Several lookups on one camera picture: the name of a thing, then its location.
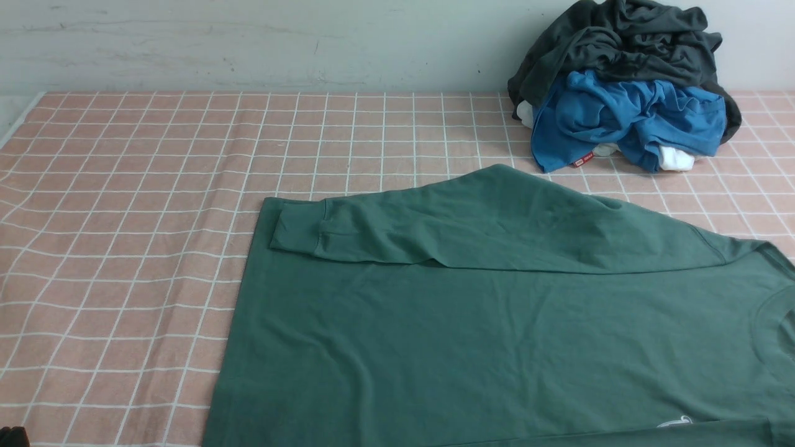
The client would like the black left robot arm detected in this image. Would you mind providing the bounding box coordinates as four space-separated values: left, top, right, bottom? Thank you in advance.
0 427 31 447

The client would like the pink grid-pattern tablecloth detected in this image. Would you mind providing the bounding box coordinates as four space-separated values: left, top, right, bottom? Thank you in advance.
0 92 795 447

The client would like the blue crumpled shirt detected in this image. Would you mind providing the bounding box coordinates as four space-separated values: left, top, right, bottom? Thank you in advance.
530 71 727 173

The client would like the dark grey crumpled garment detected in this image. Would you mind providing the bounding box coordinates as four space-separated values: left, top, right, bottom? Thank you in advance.
506 1 743 143

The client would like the green long-sleeve shirt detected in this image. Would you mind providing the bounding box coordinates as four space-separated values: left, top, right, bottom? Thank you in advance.
202 165 794 446

